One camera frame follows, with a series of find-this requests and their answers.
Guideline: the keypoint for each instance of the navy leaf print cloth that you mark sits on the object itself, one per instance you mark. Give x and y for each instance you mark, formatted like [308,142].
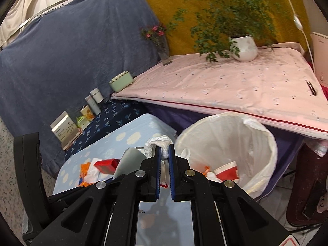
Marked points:
[110,117]

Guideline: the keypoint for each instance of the orange plastic bag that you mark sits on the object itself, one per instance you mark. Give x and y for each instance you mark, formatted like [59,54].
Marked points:
[205,170]
[83,169]

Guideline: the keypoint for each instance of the glass vase with pink flowers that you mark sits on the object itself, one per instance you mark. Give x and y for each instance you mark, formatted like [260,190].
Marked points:
[164,51]

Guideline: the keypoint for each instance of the white and gold gift box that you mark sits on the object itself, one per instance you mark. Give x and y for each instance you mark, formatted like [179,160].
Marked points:
[64,128]

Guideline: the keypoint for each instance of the trash bin with white bag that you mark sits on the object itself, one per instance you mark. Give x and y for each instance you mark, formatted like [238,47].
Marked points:
[256,143]

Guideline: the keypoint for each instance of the dark red stool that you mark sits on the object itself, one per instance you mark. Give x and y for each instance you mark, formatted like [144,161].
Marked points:
[307,179]

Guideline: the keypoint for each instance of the pink floral cloth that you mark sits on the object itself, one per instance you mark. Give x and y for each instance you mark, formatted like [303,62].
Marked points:
[217,87]

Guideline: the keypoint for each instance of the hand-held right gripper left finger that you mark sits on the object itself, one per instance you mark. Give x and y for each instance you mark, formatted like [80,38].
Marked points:
[158,174]

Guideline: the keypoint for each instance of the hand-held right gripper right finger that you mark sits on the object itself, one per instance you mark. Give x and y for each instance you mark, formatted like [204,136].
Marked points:
[172,174]

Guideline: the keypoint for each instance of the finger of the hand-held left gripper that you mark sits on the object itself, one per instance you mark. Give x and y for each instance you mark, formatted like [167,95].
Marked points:
[28,174]

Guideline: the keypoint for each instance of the red and white paper cup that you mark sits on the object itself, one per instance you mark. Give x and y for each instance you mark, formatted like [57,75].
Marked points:
[228,173]
[128,158]

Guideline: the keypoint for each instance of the orange print tin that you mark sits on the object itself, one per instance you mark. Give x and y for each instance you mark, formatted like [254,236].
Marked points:
[87,112]

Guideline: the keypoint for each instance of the cream curtain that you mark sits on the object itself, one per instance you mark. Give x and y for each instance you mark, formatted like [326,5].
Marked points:
[23,12]

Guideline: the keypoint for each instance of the small green and white box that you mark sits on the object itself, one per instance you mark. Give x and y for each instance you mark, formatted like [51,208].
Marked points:
[83,123]

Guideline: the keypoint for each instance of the green tissue box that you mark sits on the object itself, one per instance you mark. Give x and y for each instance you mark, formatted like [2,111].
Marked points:
[120,82]

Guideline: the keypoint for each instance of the white appliance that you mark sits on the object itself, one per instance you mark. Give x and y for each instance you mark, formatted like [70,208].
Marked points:
[321,56]

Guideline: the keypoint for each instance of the yellow cloth backdrop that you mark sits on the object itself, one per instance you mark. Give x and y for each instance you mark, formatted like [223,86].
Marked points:
[166,0]

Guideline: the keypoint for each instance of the white sock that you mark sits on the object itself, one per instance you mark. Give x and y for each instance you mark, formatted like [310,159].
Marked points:
[92,174]
[158,141]

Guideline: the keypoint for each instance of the green plant in white pot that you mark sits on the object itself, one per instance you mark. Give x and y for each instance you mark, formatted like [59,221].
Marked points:
[243,47]

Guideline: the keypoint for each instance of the grey tall bottle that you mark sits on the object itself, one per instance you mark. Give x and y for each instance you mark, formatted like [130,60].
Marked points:
[92,105]

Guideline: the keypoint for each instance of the blue planet print tablecloth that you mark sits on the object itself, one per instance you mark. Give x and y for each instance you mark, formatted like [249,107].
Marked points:
[123,135]

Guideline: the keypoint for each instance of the white round canister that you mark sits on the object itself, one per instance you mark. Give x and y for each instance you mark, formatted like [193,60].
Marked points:
[96,95]

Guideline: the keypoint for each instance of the metal rail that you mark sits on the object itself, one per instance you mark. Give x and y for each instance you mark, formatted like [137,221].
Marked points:
[51,7]

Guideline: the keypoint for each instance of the blue-grey blanket backdrop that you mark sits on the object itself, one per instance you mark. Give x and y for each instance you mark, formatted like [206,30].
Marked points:
[76,56]

